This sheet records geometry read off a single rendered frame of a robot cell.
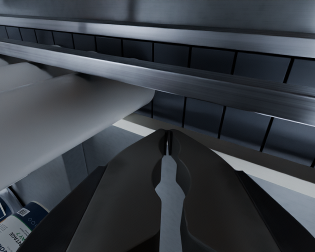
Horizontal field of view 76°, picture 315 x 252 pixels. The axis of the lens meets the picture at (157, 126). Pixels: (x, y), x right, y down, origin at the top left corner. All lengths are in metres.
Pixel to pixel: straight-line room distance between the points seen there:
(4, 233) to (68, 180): 0.27
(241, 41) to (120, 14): 0.17
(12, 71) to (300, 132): 0.23
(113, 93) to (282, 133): 0.14
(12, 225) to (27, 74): 0.55
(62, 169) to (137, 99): 0.31
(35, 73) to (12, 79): 0.02
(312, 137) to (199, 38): 0.12
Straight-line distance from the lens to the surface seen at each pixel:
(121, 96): 0.17
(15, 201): 0.89
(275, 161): 0.18
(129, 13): 0.28
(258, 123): 0.19
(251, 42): 0.18
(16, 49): 0.21
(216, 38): 0.18
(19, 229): 0.69
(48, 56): 0.18
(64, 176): 0.48
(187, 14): 0.24
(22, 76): 0.19
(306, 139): 0.20
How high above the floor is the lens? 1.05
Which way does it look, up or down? 49 degrees down
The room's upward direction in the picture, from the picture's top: 128 degrees counter-clockwise
